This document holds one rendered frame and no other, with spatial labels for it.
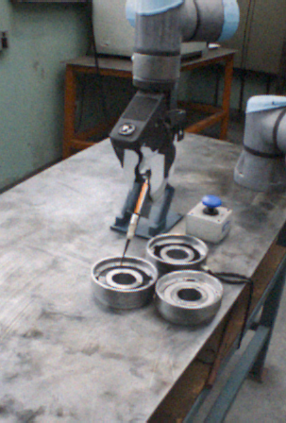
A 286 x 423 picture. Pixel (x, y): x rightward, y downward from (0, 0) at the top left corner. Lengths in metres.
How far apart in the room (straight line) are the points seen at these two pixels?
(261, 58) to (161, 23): 3.87
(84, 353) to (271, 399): 1.20
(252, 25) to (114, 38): 1.74
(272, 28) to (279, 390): 3.34
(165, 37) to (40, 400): 0.55
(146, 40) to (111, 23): 2.42
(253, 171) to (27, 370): 0.80
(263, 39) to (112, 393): 4.15
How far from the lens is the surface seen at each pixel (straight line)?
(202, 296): 0.84
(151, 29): 0.81
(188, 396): 1.05
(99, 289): 0.83
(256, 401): 1.85
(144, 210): 0.89
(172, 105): 0.89
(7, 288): 0.89
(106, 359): 0.74
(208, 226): 1.04
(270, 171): 1.31
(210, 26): 0.87
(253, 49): 4.67
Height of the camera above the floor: 1.30
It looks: 27 degrees down
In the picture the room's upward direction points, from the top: 3 degrees clockwise
